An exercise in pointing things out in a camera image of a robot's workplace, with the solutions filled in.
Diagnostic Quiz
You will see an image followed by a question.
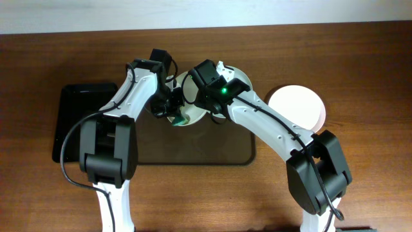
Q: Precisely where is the green yellow sponge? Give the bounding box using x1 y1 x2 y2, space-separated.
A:
171 112 191 126

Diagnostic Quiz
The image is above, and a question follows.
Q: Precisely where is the white plate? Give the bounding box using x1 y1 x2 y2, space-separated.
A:
268 85 326 132
209 65 254 119
166 72 207 126

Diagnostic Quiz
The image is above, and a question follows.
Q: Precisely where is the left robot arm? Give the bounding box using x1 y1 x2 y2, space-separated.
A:
79 54 183 231

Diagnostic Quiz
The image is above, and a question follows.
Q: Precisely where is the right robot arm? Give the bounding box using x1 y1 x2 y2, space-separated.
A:
194 79 352 231

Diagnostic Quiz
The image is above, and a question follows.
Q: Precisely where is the brown serving tray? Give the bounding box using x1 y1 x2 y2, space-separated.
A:
136 103 256 166

